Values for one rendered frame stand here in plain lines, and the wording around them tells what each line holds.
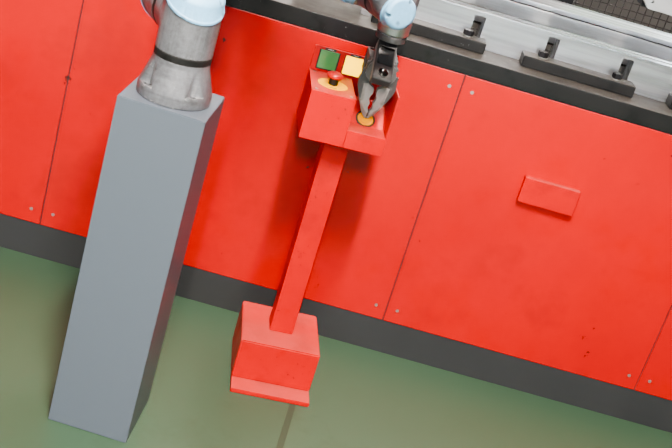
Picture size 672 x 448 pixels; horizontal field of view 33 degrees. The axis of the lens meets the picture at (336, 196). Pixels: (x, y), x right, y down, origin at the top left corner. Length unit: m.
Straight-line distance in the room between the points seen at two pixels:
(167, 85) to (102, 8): 0.73
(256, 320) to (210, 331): 0.19
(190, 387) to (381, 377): 0.56
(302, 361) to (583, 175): 0.87
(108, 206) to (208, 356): 0.74
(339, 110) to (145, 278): 0.59
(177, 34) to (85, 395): 0.83
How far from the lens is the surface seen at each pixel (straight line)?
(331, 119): 2.58
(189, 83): 2.22
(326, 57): 2.69
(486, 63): 2.86
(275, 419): 2.77
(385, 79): 2.52
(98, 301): 2.41
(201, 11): 2.19
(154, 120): 2.23
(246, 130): 2.93
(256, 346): 2.81
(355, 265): 3.05
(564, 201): 2.98
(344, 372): 3.03
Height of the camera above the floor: 1.54
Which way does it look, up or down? 22 degrees down
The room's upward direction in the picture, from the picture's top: 17 degrees clockwise
